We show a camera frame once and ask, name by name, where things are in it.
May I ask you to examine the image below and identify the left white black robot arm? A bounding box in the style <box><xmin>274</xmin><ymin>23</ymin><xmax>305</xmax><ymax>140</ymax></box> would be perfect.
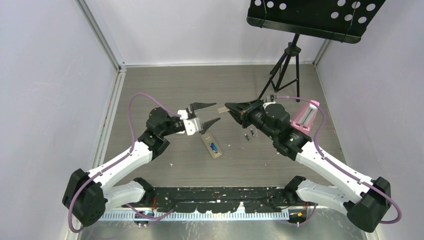
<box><xmin>62</xmin><ymin>102</ymin><xmax>218</xmax><ymax>233</ymax></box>

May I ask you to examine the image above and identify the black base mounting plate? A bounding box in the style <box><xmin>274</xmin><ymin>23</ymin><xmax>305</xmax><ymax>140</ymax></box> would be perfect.
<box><xmin>120</xmin><ymin>186</ymin><xmax>319</xmax><ymax>215</ymax></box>

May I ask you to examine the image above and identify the white remote with buttons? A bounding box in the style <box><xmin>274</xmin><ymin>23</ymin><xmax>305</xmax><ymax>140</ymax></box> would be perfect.
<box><xmin>201</xmin><ymin>132</ymin><xmax>223</xmax><ymax>159</ymax></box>

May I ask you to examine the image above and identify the remote battery cover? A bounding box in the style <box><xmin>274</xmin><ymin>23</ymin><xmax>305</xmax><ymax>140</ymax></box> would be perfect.
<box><xmin>218</xmin><ymin>107</ymin><xmax>230</xmax><ymax>114</ymax></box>

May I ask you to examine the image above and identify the pink box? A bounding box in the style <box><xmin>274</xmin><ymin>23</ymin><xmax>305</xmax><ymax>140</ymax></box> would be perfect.
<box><xmin>290</xmin><ymin>100</ymin><xmax>320</xmax><ymax>134</ymax></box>

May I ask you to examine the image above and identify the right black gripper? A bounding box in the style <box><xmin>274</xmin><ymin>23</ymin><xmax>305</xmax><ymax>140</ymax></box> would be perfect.
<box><xmin>225</xmin><ymin>98</ymin><xmax>278</xmax><ymax>141</ymax></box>

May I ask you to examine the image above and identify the black music stand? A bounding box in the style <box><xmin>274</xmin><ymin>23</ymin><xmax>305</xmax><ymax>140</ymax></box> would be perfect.
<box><xmin>246</xmin><ymin>0</ymin><xmax>385</xmax><ymax>97</ymax></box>

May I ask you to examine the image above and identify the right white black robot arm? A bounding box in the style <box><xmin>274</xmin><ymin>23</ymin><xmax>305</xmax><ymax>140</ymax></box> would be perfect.
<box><xmin>225</xmin><ymin>99</ymin><xmax>393</xmax><ymax>233</ymax></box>

